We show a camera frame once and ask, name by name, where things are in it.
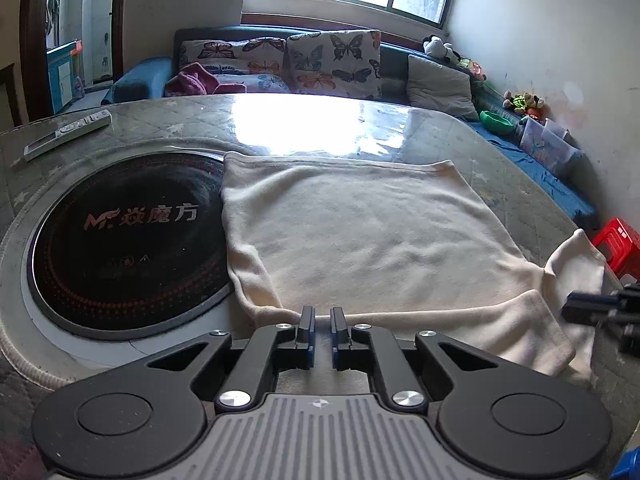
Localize pink crumpled garment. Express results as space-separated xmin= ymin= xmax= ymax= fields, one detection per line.
xmin=164 ymin=63 xmax=246 ymax=98

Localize green plastic bowl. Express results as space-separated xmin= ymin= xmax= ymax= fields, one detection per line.
xmin=480 ymin=110 xmax=515 ymax=136

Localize clear plastic storage box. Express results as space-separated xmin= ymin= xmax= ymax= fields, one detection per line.
xmin=520 ymin=118 xmax=584 ymax=178

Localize blue cabinet in doorway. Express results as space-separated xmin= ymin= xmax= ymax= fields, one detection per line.
xmin=47 ymin=39 xmax=84 ymax=114

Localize panda plush toy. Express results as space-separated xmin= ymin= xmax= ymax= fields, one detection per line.
xmin=423 ymin=35 xmax=460 ymax=64

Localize butterfly print pillow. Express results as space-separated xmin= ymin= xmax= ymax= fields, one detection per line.
xmin=179 ymin=37 xmax=291 ymax=93
xmin=286 ymin=29 xmax=382 ymax=100

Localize grey plain cushion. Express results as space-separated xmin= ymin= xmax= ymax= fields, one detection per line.
xmin=406 ymin=55 xmax=478 ymax=122

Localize colourful plush toy pile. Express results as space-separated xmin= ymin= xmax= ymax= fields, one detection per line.
xmin=502 ymin=91 xmax=546 ymax=120

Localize cream knit garment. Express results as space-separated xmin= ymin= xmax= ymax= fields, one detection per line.
xmin=221 ymin=153 xmax=605 ymax=384

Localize dark wooden door frame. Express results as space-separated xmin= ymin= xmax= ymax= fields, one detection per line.
xmin=20 ymin=0 xmax=124 ymax=122

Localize white remote control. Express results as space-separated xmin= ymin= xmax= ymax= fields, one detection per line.
xmin=23 ymin=110 xmax=112 ymax=162

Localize blue corner sofa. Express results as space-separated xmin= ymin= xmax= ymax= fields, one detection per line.
xmin=104 ymin=25 xmax=600 ymax=230

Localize left butterfly print pillow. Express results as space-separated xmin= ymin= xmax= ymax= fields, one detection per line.
xmin=179 ymin=37 xmax=291 ymax=93

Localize round black induction cooktop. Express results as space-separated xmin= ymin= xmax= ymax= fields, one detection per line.
xmin=27 ymin=152 xmax=232 ymax=341

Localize right butterfly print pillow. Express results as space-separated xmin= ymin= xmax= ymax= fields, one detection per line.
xmin=286 ymin=29 xmax=382 ymax=100

